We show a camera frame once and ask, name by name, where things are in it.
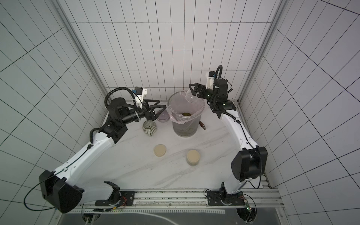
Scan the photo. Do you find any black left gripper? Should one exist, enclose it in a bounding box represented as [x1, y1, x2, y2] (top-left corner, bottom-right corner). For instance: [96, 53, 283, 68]
[121, 99, 167, 124]

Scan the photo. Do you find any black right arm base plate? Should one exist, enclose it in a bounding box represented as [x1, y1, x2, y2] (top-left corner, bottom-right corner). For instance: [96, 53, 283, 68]
[205, 190, 245, 206]

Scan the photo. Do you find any purple round lid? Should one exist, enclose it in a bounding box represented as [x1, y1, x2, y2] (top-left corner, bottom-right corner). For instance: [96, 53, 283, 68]
[157, 110, 170, 122]

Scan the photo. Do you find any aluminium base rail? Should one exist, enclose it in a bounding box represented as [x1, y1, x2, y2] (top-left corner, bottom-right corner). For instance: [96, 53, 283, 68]
[71, 188, 284, 214]

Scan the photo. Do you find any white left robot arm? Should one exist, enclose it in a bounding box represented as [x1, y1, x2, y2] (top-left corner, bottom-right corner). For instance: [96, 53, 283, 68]
[39, 87, 166, 213]

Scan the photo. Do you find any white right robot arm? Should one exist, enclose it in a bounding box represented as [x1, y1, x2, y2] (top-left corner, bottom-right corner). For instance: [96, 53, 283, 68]
[189, 65, 268, 197]

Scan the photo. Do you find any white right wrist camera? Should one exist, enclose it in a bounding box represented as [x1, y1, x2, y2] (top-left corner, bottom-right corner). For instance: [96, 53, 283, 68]
[206, 71, 216, 90]

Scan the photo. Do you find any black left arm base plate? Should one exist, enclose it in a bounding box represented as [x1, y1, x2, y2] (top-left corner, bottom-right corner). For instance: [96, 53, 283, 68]
[95, 191, 135, 208]

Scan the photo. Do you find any grey mesh waste bin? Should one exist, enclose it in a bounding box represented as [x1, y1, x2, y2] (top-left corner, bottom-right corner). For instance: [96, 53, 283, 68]
[166, 90, 205, 137]

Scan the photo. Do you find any wooden handled metal spatula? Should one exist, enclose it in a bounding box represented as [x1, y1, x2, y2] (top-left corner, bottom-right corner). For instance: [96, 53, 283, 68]
[199, 121, 207, 130]

